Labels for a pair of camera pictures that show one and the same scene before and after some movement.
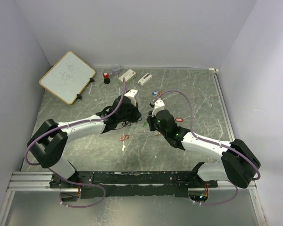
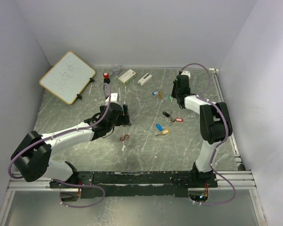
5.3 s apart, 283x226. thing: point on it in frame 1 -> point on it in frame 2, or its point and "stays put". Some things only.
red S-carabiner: [122, 139] stays put
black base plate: [98, 184] stays put
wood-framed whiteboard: [68, 77] stays put
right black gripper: [150, 119] -> [173, 93]
